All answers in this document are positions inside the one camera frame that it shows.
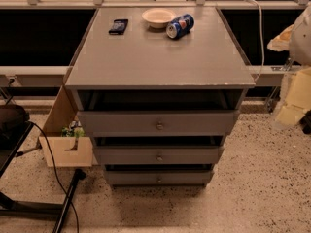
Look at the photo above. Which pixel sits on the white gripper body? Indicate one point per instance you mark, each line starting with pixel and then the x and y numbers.
pixel 301 46

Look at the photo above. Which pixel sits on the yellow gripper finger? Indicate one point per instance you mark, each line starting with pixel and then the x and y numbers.
pixel 282 41
pixel 290 115

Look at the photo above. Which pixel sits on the grey drawer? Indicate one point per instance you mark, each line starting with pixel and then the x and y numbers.
pixel 158 178
pixel 148 156
pixel 148 124

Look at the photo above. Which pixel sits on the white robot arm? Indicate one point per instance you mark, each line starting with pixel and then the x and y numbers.
pixel 300 44

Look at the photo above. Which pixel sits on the grey top drawer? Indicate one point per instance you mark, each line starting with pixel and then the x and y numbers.
pixel 148 124

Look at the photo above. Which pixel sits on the grey drawer cabinet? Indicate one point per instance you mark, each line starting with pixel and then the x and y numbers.
pixel 145 71

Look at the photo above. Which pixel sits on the grey bottom drawer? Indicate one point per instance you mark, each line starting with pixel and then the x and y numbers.
pixel 158 178

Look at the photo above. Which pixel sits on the blue soda can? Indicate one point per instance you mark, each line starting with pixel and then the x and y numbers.
pixel 179 26

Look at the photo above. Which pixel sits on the white bowl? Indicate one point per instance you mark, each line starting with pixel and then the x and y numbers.
pixel 158 18

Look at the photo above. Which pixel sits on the dark blue snack packet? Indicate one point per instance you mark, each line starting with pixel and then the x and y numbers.
pixel 119 26

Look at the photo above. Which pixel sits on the green snack bags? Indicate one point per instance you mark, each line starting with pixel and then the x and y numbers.
pixel 73 130

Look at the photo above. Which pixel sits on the wooden box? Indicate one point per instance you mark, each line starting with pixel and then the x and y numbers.
pixel 62 148

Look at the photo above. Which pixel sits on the black stand frame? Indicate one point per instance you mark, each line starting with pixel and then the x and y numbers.
pixel 15 128

